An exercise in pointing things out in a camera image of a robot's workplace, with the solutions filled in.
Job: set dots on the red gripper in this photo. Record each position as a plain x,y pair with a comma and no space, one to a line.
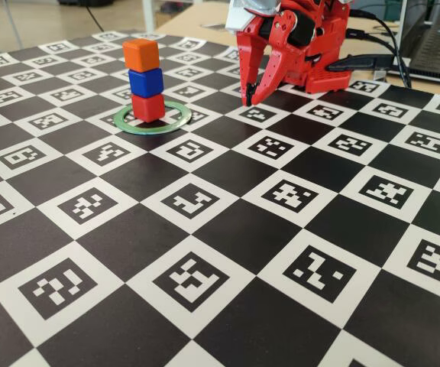
281,31

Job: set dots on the blue cube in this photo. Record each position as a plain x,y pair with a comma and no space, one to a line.
145,82

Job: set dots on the red cube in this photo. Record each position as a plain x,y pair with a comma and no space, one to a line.
148,108

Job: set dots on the orange cube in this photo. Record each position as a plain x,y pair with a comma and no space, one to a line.
140,55

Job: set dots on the red robot arm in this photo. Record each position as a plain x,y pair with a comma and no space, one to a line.
330,34

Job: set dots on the red lattice robot base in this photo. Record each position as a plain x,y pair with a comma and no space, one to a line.
327,82

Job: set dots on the small printed marker paper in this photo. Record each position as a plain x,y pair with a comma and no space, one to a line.
214,26

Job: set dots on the thick black plug connector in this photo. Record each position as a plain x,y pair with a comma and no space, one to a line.
357,63

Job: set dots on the white table leg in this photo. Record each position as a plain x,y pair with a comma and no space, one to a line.
148,15

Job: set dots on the black white marker checkerboard mat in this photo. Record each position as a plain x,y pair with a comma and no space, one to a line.
220,229

